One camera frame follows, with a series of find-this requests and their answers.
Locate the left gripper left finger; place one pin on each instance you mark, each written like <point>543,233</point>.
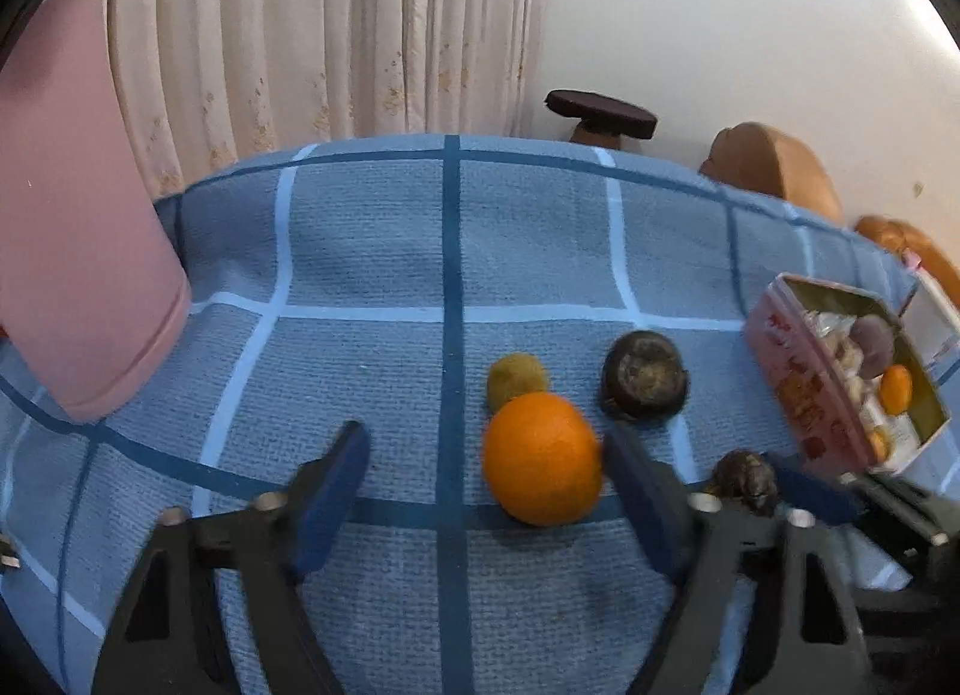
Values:
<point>167,634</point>

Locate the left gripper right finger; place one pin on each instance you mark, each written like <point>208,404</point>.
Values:
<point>803,635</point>

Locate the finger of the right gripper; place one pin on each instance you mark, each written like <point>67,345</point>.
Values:
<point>898,515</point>
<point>826,499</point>

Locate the dark water chestnut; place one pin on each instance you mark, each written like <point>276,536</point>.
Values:
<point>745,478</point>
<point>643,378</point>

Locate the pink metal tin box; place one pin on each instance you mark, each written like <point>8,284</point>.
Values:
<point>786,329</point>

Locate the small orange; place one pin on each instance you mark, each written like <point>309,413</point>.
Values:
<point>895,390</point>
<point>881,445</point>

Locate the purple passion fruit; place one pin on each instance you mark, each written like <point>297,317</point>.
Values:
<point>876,339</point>

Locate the large orange tangerine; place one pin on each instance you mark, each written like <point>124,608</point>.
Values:
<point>542,460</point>

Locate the small green-yellow fruit back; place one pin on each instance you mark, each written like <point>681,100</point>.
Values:
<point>514,375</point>

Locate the white paper cup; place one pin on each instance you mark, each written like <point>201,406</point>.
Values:
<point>930,321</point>

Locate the brown leather sofa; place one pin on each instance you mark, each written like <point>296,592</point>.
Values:
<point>910,245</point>

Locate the pink cylindrical appliance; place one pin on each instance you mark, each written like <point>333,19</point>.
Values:
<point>93,295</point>

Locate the brown leather armchair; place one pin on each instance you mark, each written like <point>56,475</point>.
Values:
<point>763,159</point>

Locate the blue plaid tablecloth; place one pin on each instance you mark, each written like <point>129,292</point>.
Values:
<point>378,280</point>

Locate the dark round stool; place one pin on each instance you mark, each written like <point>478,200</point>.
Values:
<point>601,121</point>

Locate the floral pink curtain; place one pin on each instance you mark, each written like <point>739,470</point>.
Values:
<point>204,84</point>

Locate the black power cord plug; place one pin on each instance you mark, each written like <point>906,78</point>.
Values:
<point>9,558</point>

